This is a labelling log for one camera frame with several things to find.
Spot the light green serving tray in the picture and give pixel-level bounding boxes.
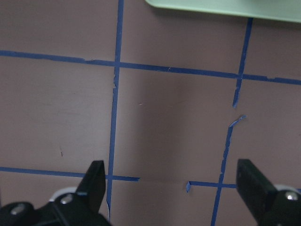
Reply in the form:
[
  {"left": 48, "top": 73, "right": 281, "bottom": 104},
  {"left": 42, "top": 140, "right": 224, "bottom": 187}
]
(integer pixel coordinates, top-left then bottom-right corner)
[{"left": 146, "top": 0, "right": 301, "bottom": 23}]

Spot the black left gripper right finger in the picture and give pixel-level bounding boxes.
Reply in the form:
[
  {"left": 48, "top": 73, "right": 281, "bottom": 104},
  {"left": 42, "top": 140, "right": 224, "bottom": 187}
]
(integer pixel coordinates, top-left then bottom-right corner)
[{"left": 236, "top": 159, "right": 278, "bottom": 218}]

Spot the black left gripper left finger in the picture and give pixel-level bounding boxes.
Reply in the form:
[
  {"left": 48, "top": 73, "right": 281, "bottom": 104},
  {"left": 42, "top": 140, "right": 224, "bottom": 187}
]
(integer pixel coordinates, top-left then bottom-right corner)
[{"left": 75, "top": 160, "right": 105, "bottom": 213}]

